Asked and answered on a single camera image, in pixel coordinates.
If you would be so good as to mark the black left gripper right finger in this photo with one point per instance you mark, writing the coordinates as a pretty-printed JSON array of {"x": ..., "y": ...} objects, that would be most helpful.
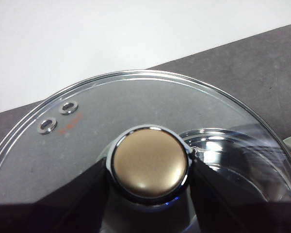
[{"x": 232, "y": 211}]

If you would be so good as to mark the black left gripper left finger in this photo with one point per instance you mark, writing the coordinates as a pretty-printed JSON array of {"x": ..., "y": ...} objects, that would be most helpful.
[{"x": 63, "y": 208}]

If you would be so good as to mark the glass lid with green knob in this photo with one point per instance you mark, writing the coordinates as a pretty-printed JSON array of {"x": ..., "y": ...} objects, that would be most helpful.
[{"x": 148, "y": 165}]

